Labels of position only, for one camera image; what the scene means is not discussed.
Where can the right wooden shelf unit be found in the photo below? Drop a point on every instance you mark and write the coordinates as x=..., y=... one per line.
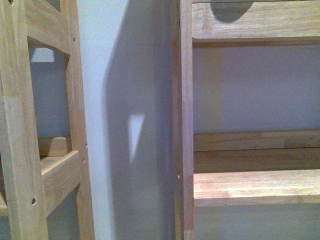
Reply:
x=246, y=119

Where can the wooden shelf unit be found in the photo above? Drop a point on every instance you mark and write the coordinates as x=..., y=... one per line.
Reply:
x=36, y=174
x=246, y=119

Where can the left wooden shelf unit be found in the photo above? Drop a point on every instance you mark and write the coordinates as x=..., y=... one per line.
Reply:
x=36, y=174

